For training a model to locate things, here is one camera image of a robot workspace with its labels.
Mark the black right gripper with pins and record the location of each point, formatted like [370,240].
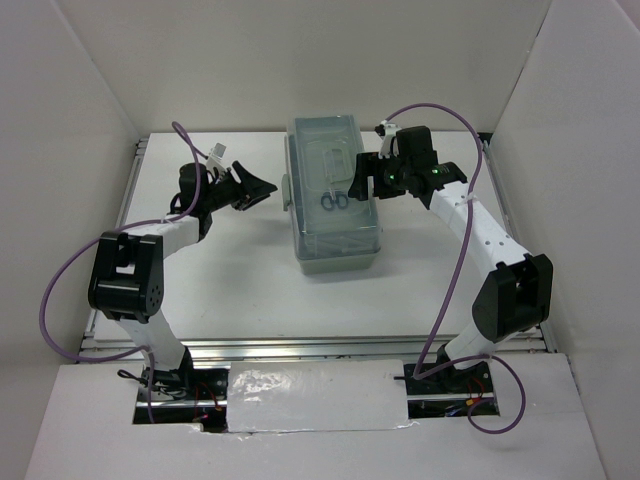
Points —
[368,164]

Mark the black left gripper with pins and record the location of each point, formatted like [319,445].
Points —
[250,187]

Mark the black handled scissors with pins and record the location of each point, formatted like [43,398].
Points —
[331,200]

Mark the green cantilever toolbox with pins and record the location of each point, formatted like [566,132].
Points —
[327,241]

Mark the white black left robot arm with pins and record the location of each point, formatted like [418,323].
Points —
[127,281]

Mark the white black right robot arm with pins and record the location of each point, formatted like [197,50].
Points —
[516,293]

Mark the white foil cover sheet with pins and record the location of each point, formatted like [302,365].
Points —
[341,395]

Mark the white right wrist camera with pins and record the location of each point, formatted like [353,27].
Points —
[387,131]

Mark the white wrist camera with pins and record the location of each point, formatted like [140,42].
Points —
[387,131]
[214,161]

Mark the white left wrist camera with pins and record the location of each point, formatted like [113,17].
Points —
[214,161]

